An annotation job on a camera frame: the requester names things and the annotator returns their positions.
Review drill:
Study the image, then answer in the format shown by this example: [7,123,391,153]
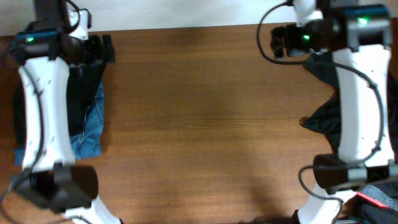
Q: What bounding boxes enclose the black trousers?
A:
[12,61,106,145]

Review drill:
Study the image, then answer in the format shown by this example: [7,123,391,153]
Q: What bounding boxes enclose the blue denim jeans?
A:
[13,83,105,166]

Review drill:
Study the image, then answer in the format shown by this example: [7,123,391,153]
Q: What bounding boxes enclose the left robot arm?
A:
[8,1,121,223]

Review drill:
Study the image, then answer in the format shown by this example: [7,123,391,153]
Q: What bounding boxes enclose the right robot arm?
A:
[272,1,397,223]

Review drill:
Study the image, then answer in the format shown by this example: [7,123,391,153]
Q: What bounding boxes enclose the black clothes pile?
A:
[300,65,397,224]

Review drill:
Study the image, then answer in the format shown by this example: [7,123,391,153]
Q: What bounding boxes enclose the grey red-trimmed garment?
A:
[357,182,397,210]

